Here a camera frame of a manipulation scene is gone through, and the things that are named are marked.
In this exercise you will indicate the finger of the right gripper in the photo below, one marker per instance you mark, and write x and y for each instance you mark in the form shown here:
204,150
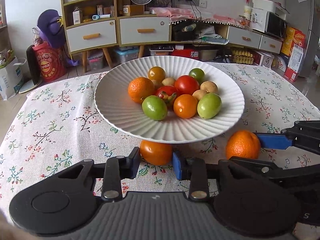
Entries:
255,165
276,141

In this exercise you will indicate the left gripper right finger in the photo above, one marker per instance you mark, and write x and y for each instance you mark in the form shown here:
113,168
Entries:
193,170

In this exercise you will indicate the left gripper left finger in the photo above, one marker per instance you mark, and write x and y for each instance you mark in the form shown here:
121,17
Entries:
116,169

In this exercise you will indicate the large orange mandarin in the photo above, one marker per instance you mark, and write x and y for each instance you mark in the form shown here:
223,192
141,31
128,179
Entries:
244,144

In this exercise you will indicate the orange round tomato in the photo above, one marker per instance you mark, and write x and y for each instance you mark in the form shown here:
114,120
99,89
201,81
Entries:
185,106

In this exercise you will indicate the green oval tomato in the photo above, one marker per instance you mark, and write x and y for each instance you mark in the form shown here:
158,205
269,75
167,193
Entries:
209,106

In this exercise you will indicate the tan longan fruit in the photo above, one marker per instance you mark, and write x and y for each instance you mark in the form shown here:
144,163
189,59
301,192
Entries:
209,87
169,81
199,94

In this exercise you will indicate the red tomato with stem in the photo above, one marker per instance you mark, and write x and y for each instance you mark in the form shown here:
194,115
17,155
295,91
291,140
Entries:
168,94

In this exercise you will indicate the small orange mandarin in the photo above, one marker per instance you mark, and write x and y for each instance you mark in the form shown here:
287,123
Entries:
140,88

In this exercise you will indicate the large red tomato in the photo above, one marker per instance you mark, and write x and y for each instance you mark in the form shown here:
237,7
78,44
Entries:
186,84

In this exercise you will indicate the dark green tomato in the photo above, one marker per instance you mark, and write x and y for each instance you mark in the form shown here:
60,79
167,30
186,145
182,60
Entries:
198,74

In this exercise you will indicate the yellow orange tomato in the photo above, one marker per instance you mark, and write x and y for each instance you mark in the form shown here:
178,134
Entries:
156,73

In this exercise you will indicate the white ribbed plate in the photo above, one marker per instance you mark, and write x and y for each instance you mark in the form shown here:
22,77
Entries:
117,108

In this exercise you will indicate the floral tablecloth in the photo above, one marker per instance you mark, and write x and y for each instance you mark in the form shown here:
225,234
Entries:
59,125

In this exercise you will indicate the red box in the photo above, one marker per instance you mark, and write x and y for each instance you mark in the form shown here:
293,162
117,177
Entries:
187,52

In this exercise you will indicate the white microwave oven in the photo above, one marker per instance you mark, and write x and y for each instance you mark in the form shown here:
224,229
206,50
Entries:
268,22

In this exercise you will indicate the red printed bag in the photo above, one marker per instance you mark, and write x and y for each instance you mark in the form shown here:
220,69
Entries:
50,62

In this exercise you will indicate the white paper shopping bag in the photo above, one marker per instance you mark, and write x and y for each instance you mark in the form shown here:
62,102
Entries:
12,78

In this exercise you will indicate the wooden cabinet with drawers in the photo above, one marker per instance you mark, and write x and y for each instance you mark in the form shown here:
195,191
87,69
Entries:
104,24

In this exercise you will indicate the pink cloth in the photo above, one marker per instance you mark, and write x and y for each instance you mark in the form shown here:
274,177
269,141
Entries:
176,15

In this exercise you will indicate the purple plush toy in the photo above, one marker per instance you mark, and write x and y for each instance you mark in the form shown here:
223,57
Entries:
51,27

